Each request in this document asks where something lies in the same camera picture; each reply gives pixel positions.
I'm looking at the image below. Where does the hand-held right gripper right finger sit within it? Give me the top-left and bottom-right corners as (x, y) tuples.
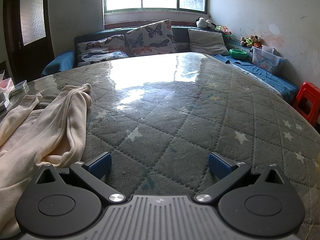
(195, 152), (285, 203)

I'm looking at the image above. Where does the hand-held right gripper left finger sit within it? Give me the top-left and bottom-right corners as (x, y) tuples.
(35, 152), (126, 204)

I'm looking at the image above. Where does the cream sweatshirt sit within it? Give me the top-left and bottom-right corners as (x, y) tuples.
(0, 83), (92, 235)

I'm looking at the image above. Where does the green plastic basin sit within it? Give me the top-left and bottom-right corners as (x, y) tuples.
(229, 49), (248, 60)

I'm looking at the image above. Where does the green card pack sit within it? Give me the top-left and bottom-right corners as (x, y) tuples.
(10, 80), (28, 95)

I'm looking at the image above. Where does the clear plastic storage box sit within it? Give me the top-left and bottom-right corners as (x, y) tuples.
(250, 45), (287, 75)

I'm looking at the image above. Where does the butterfly print cushion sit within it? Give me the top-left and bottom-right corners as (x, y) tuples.
(76, 34), (129, 67)
(125, 19), (177, 57)

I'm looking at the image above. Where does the flat white box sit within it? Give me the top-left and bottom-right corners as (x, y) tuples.
(0, 95), (10, 112)

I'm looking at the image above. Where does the red plastic stool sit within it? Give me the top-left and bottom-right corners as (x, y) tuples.
(294, 82), (320, 125)

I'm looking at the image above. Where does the grey cushion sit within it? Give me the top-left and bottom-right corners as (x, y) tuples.
(187, 29), (230, 56)

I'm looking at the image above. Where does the white tissue box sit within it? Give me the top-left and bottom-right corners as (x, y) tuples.
(0, 70), (15, 98)

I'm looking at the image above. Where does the brown and green plush toy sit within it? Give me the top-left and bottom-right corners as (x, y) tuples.
(240, 35), (262, 48)

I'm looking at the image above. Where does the green and pink toy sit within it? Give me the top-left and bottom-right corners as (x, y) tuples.
(215, 25), (232, 36)

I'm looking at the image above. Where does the blue sofa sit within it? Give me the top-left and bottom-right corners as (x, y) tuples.
(41, 26), (299, 105)

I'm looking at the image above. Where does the dark wooden door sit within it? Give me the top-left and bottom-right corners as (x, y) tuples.
(2, 0), (55, 83)

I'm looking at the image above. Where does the panda plush toy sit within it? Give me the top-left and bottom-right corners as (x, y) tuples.
(196, 17), (217, 30)

